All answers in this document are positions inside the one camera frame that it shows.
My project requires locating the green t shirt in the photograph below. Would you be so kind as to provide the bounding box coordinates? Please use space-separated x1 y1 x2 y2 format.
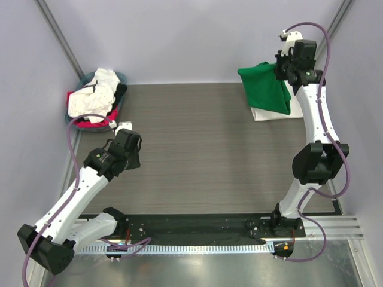
237 62 291 115

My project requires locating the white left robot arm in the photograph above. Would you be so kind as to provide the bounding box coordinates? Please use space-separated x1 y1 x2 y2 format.
17 122 142 275

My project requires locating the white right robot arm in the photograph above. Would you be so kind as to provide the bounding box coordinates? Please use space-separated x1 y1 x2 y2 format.
266 39 349 237

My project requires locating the pink t shirt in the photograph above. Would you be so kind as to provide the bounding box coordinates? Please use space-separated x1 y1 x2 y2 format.
66 91 120 129

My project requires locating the folded white t shirt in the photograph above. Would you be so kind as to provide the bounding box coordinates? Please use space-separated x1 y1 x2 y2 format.
251 81 303 122

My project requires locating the crumpled white t shirt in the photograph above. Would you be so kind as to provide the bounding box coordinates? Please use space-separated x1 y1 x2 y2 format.
68 68 120 124

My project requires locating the black t shirt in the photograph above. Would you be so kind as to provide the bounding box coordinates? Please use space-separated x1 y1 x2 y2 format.
114 84 127 105

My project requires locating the blue laundry basket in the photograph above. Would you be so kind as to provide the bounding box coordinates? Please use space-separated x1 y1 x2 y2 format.
64 71 129 133

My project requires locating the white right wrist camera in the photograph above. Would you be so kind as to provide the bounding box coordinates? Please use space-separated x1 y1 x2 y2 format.
279 30 303 57

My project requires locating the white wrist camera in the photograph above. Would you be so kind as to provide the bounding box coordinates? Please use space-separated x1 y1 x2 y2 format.
279 30 303 57
109 120 133 136

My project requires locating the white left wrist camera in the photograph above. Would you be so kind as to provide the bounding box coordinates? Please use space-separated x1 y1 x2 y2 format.
109 120 133 136

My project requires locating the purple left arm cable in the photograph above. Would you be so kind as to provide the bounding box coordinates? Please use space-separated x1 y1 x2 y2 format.
22 113 153 287

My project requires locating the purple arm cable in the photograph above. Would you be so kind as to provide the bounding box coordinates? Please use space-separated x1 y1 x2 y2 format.
22 113 153 287
275 21 351 262

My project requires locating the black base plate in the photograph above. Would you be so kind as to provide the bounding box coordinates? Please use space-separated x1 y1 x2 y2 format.
107 213 306 246

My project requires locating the right aluminium corner post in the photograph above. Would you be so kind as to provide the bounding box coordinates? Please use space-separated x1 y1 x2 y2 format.
315 0 356 60

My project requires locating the aluminium corner post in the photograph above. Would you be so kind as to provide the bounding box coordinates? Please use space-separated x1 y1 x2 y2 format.
315 0 356 60
34 0 84 79

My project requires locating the slotted cable duct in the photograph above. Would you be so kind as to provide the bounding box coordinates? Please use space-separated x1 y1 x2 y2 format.
78 242 275 255

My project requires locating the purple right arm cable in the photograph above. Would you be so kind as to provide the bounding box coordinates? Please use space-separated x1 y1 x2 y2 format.
275 21 351 262

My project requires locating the left aluminium corner post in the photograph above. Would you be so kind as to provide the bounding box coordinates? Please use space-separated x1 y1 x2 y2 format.
34 0 84 79

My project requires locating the aluminium frame rail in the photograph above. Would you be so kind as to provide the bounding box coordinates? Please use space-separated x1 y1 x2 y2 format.
303 215 364 240

